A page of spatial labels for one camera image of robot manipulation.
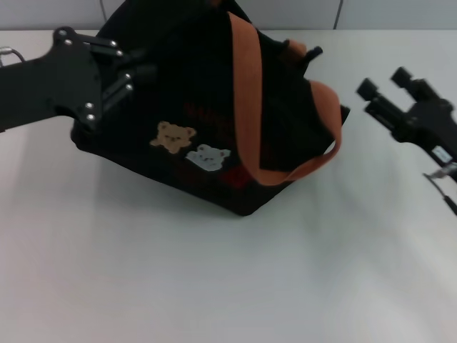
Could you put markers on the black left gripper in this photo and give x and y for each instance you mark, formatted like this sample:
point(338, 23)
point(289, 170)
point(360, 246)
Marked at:
point(53, 85)

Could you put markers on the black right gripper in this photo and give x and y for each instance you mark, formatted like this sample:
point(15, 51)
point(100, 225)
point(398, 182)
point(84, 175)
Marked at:
point(428, 121)

